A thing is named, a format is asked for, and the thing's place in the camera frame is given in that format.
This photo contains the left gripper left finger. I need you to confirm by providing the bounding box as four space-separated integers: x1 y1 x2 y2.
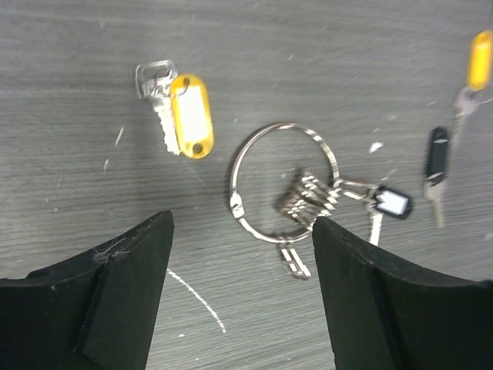
1 211 174 369

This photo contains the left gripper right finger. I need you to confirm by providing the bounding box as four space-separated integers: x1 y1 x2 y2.
312 217 492 369

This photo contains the black tag key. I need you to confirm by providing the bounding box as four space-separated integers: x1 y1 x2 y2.
423 126 449 228
367 186 413 246

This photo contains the metal keyring with keys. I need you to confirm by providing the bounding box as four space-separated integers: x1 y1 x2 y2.
229 123 382 280

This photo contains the yellow tag key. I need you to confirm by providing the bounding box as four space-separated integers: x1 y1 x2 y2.
135 60 214 160
451 29 492 146

